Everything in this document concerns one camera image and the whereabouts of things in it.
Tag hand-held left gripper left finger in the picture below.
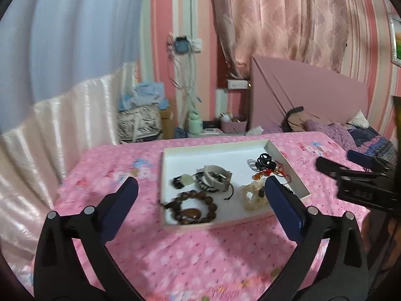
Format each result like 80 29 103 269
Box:
33 176 147 301

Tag light blue gift bag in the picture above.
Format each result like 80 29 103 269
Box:
118 82 169 111

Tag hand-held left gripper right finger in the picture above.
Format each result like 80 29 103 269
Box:
259 176 371 301

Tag brown cardboard box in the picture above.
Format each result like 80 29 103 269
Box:
160 110 176 139

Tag pink floral bedsheet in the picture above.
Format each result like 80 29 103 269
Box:
19 131 376 301

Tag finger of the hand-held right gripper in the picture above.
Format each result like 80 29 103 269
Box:
316 157 349 178
347 149 381 171

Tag white shallow cardboard box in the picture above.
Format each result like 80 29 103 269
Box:
160 139 311 230

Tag green bottle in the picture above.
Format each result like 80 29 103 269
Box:
186 111 203 136

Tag pale blue curtain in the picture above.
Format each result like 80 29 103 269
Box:
0 0 151 134

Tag pink headboard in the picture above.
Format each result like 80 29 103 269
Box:
250 55 369 133

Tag pink floral curtain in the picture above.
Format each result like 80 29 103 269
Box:
209 0 351 80

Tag black scrunchie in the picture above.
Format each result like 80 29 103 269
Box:
256 153 277 168

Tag grey strap bracelet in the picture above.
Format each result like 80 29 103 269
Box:
196 164 234 192

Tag cream satin curtain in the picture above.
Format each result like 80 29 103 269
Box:
0 62 139 268

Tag silver framed picture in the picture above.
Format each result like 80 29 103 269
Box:
386 12 401 67

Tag black knot pendant brown stone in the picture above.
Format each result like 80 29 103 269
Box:
183 207 202 220

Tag black cord pale jade pendant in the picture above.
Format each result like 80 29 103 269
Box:
171 174 196 189

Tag pink storage basket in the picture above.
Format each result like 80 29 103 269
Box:
220 113 249 134

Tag brown wooden bead bracelet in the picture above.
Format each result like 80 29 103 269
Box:
164 191 219 225

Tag wall socket with blue charger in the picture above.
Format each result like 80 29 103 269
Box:
167 32 203 54

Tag white pillow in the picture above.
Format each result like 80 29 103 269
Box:
347 110 371 128

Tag hanging charger cables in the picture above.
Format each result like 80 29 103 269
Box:
167 50 202 114

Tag black and white patterned bag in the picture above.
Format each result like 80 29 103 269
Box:
117 104 162 140

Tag purple dotted pillow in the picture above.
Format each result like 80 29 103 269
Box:
305 119 358 152

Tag blue patterned blanket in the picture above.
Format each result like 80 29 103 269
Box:
344 125 399 165

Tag cream stone bead bracelet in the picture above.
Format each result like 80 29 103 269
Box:
241 181 267 211

